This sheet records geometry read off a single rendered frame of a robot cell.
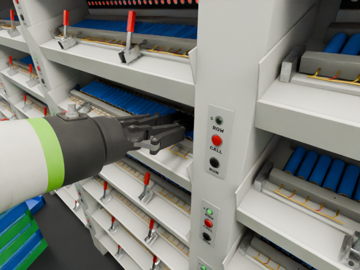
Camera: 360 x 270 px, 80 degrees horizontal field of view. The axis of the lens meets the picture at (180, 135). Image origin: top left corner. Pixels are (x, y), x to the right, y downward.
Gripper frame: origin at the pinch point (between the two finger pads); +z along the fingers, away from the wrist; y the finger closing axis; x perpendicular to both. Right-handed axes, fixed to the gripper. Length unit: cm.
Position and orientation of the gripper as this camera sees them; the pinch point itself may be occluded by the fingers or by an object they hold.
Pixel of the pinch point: (178, 122)
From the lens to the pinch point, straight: 46.9
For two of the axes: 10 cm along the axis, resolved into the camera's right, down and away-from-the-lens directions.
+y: -7.7, -3.2, 5.5
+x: -1.4, 9.3, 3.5
